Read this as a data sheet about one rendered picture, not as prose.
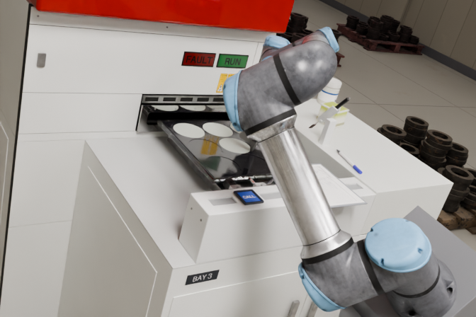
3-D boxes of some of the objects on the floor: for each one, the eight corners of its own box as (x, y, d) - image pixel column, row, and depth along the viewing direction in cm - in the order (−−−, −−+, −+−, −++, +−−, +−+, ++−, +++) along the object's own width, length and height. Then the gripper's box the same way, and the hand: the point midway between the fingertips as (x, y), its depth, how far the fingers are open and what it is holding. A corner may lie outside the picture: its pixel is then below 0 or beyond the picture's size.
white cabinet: (52, 338, 211) (83, 140, 178) (263, 290, 266) (317, 132, 233) (117, 499, 165) (174, 274, 132) (355, 402, 220) (439, 225, 187)
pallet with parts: (423, 56, 822) (434, 29, 806) (366, 50, 763) (376, 21, 747) (388, 37, 879) (397, 12, 863) (332, 31, 820) (341, 3, 804)
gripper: (252, 78, 178) (235, 139, 186) (245, 85, 170) (227, 149, 178) (278, 86, 177) (261, 148, 185) (273, 95, 168) (254, 158, 177)
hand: (254, 148), depth 181 cm, fingers closed
